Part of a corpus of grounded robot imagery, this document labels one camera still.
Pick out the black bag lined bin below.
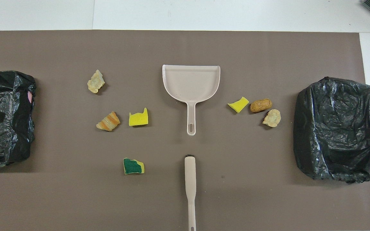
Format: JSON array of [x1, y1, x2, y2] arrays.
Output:
[[293, 77, 370, 184]]

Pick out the black bag bin pink tag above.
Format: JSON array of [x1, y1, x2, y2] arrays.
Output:
[[0, 71, 37, 167]]

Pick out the green yellow sponge piece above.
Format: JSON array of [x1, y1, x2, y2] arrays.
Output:
[[123, 158, 145, 175]]

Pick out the yellow wedge sponge piece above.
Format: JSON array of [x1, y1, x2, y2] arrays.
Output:
[[228, 97, 250, 113]]

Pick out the yellow notched sponge piece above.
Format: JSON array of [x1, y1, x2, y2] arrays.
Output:
[[129, 107, 149, 127]]

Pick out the orange striped croissant piece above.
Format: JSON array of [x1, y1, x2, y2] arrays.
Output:
[[96, 111, 121, 132]]

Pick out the brown bread roll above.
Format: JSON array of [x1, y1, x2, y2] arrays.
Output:
[[250, 98, 273, 113]]

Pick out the beige plastic dustpan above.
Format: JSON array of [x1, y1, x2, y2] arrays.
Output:
[[162, 64, 221, 136]]

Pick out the beige brush black bristles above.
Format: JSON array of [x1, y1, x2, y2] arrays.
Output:
[[185, 155, 197, 231]]

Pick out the brown table mat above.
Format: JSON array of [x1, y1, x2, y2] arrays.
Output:
[[0, 30, 370, 231]]

